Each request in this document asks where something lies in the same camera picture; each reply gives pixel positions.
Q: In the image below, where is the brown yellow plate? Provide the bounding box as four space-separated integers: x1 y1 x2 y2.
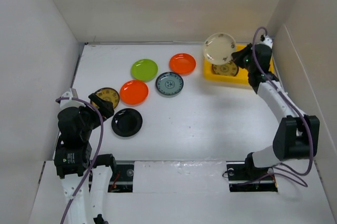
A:
212 61 239 76
94 87 120 109

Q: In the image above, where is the cream floral plate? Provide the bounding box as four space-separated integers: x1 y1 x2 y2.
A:
203 33 236 65

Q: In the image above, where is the black plate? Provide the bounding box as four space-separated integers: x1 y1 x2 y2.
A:
111 108 143 138

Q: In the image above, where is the orange plate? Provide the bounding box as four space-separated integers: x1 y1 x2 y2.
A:
169 53 196 75
120 80 149 105

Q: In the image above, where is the green plate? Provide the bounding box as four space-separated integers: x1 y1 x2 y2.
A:
131 59 158 82

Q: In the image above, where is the blue patterned plate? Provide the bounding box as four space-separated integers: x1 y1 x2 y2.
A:
155 72 184 96

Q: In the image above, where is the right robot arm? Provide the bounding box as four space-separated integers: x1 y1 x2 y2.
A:
232 43 320 179

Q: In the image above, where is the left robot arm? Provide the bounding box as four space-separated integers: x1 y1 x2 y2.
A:
54 89 117 223

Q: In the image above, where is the yellow plastic bin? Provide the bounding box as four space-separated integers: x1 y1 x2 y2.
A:
204 43 277 91

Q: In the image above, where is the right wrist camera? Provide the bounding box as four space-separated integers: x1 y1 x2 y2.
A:
259 34 273 49

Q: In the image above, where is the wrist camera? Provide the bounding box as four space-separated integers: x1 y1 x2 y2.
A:
60 88 81 110
259 34 273 49

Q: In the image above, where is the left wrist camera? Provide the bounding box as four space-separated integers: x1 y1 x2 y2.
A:
60 88 81 110

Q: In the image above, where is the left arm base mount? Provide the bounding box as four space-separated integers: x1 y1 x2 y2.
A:
108 161 134 193

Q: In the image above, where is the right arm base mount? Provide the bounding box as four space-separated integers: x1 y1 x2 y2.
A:
222 161 278 192

